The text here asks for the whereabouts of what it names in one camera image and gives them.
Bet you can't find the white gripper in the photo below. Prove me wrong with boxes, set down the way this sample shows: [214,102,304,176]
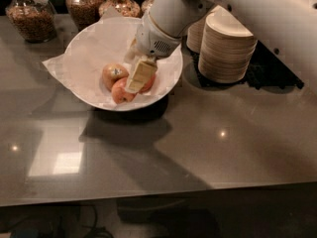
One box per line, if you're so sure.
[124,12,181,93]

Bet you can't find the red apple with sticker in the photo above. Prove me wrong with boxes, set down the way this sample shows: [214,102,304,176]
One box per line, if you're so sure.
[139,74,156,93]

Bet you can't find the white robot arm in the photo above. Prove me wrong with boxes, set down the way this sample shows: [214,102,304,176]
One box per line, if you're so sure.
[127,0,317,92]

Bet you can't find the yellowish apple with sticker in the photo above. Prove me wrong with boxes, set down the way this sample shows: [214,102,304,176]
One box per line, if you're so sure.
[102,63,129,90]

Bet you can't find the red-orange front apple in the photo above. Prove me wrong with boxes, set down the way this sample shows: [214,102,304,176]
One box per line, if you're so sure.
[111,77,136,104]

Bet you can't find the white bowl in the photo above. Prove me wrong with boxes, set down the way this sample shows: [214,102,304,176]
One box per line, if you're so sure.
[63,16,183,112]

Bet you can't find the white paper liner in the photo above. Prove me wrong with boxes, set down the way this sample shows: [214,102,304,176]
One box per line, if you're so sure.
[42,7,182,111]

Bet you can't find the glass cereal jar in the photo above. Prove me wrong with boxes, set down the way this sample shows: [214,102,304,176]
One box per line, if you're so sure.
[140,0,162,17]
[98,0,141,18]
[5,0,56,43]
[65,0,104,31]

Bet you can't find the rear stack paper bowls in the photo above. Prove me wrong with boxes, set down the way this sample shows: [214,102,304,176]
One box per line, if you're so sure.
[186,6,219,54]

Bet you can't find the stack paper bowls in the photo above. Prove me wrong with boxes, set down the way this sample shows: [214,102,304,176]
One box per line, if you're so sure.
[198,6,258,83]
[186,6,219,54]

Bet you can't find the front stack paper bowls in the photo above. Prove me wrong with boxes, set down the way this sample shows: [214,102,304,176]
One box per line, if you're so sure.
[198,6,258,83]

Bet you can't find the left glass cereal jar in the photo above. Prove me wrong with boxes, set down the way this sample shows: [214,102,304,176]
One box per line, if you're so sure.
[5,0,56,43]

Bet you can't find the black rubber mat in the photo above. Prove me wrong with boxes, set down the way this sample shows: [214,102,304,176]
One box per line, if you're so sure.
[188,42,304,90]

